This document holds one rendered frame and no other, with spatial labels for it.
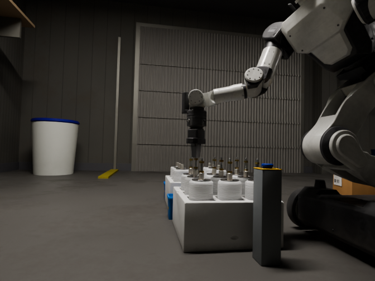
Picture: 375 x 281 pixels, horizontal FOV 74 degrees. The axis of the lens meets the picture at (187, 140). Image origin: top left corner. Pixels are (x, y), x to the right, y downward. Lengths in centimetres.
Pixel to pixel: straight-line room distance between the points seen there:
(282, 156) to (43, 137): 384
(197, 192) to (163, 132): 333
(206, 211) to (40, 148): 298
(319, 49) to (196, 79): 347
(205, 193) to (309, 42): 72
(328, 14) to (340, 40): 11
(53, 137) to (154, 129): 155
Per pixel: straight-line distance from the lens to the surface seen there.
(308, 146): 108
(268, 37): 128
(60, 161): 366
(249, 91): 112
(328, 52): 116
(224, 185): 100
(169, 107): 431
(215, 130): 441
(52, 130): 362
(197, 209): 95
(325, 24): 111
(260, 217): 89
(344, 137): 103
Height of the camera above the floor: 37
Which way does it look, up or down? 2 degrees up
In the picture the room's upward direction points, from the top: 1 degrees clockwise
